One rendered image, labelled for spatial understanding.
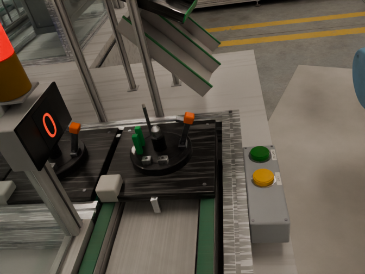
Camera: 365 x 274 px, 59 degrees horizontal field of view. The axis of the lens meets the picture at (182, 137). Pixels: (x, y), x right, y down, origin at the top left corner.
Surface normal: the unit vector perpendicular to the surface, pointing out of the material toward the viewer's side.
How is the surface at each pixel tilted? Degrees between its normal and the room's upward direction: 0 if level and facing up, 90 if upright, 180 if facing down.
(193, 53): 90
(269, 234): 90
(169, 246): 0
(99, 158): 0
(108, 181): 0
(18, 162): 90
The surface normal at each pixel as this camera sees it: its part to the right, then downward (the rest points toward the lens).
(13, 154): -0.09, 0.62
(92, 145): -0.17, -0.78
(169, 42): 0.56, -0.53
